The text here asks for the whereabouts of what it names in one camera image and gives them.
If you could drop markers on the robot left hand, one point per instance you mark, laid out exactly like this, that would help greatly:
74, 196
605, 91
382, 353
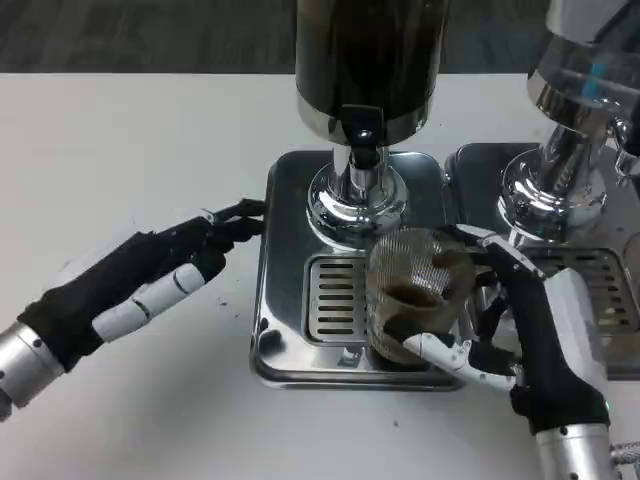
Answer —
125, 280

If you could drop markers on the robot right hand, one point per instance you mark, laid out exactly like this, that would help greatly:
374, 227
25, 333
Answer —
545, 360

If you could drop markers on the clear ribbed glass cup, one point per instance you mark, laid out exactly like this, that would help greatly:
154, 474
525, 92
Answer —
415, 260

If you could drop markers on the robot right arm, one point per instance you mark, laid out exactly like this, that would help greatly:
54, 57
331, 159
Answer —
575, 455

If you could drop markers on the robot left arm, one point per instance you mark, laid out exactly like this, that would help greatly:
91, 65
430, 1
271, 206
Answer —
25, 365

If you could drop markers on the slotted steel drip grid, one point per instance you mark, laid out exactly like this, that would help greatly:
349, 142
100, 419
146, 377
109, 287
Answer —
610, 285
335, 295

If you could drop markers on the steel base tray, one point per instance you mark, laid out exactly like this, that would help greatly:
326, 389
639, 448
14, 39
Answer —
475, 190
285, 225

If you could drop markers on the chrome dispenser tap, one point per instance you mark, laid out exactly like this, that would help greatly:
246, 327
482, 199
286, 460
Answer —
627, 155

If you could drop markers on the clear tank drink dispenser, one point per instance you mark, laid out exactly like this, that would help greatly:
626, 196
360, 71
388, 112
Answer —
565, 100

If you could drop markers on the black dispenser tap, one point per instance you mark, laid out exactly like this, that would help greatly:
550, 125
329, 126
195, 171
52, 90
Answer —
361, 127

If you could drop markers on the dark tank drink dispenser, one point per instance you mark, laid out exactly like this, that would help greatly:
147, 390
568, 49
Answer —
370, 50

